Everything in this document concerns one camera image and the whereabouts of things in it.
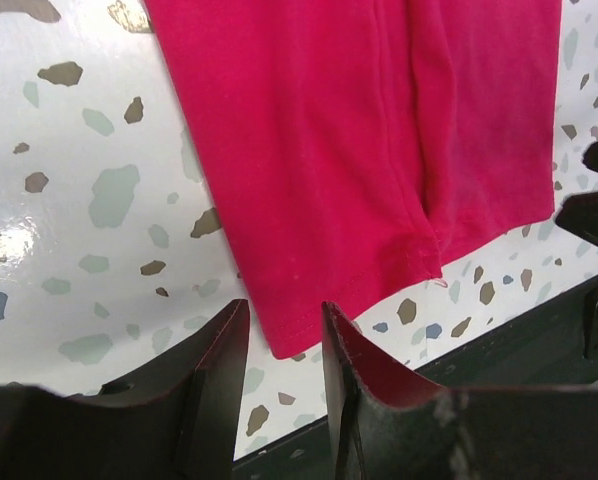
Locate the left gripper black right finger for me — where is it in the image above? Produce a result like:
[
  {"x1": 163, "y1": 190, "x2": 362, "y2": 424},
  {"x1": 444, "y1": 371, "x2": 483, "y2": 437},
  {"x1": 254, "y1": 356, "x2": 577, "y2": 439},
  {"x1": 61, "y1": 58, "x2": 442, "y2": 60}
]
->
[{"x1": 322, "y1": 302, "x2": 598, "y2": 479}]

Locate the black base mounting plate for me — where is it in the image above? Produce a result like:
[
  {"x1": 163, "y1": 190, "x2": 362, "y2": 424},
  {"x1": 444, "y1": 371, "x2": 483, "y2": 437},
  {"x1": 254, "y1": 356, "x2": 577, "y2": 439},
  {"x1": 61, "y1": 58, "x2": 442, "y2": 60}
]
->
[{"x1": 232, "y1": 275, "x2": 598, "y2": 480}]

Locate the magenta t shirt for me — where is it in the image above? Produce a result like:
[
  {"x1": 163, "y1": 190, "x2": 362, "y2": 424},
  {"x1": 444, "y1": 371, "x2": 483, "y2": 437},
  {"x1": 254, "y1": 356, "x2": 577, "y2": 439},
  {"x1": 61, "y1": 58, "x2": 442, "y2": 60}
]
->
[{"x1": 146, "y1": 0, "x2": 562, "y2": 359}]

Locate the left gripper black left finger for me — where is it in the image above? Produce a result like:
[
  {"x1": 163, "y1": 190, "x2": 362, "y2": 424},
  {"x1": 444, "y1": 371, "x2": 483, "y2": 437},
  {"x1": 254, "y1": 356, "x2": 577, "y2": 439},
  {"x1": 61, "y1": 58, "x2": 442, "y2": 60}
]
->
[{"x1": 0, "y1": 299, "x2": 250, "y2": 479}]

